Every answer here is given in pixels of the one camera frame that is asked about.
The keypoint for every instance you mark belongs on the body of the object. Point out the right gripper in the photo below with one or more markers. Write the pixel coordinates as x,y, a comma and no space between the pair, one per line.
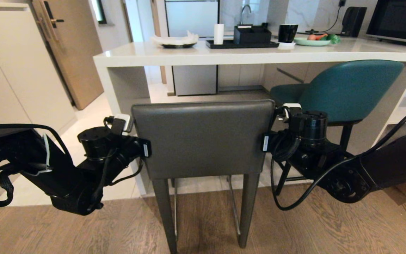
277,143

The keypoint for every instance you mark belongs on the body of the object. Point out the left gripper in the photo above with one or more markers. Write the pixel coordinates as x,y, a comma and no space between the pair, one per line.
132,147

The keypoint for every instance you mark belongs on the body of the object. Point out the grey bar stool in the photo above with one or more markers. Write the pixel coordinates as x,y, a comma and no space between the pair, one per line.
203,139

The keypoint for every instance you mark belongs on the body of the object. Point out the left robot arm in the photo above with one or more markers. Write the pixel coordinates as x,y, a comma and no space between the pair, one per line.
58,183

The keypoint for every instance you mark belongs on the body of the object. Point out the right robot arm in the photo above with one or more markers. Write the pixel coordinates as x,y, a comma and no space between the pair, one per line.
393,162

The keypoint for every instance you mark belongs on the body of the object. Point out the teal bar stool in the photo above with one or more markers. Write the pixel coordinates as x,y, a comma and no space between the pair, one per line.
347,90

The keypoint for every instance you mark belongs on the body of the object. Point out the white kitchen counter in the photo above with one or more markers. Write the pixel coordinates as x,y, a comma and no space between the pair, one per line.
224,54

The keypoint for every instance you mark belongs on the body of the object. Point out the white base cabinet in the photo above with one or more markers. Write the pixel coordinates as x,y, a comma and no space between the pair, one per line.
240,76

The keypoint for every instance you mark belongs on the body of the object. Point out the white coaster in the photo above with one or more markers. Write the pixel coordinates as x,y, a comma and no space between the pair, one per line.
286,45

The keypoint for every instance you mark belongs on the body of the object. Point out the green plate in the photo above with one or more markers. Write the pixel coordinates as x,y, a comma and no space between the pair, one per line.
312,42

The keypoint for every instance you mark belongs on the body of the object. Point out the wooden door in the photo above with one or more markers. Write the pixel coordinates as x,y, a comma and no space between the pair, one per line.
76,56

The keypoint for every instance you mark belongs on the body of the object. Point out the black organizer box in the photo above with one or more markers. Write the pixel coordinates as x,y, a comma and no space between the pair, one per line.
252,36

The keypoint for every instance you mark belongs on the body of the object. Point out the black mug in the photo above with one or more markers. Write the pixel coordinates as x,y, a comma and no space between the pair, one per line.
287,33

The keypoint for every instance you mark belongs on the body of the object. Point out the black tray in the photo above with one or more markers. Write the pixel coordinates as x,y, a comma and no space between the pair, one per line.
224,44

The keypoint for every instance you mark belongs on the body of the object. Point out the black plate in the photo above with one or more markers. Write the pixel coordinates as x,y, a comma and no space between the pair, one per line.
178,46

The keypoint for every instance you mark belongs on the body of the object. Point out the orange carrot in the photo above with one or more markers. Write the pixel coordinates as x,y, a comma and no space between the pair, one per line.
317,36

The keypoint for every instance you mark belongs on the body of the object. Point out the white crumpled napkin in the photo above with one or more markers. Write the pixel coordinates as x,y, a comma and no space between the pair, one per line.
174,38

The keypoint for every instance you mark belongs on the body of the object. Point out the green vegetable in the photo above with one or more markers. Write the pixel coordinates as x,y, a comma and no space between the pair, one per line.
334,38

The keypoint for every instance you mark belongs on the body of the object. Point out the white cup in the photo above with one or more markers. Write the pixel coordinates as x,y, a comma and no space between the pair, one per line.
219,34

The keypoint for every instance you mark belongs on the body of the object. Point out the chrome faucet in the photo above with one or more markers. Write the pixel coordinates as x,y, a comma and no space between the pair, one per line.
242,12

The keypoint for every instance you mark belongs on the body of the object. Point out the black speaker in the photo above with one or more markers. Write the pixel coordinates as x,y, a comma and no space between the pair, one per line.
354,21

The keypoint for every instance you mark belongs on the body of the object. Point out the white tall cabinet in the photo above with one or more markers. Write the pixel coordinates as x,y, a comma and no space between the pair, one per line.
12,67

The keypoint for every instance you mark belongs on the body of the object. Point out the silver microwave oven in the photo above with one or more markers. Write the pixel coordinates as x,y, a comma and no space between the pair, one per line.
397,19

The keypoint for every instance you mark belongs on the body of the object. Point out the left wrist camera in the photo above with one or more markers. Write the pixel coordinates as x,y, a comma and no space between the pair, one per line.
127,121

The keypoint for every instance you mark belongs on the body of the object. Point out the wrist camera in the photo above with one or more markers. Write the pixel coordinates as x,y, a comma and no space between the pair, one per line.
127,121
292,108

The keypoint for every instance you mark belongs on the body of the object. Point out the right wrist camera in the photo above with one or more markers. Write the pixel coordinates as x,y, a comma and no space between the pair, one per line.
292,108

